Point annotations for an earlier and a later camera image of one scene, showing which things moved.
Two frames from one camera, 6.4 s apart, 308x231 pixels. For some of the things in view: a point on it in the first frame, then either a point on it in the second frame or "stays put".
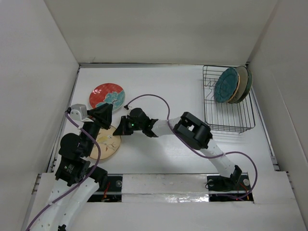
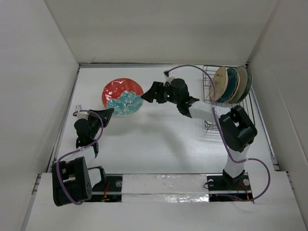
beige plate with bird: (109, 144) -> (221, 80)
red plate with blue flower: (107, 93) -> (123, 95)
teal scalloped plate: (226, 84) stays put
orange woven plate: (238, 82) stays put
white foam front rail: (271, 190) stays put
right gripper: (122, 129) -> (158, 88)
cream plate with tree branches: (243, 72) stays put
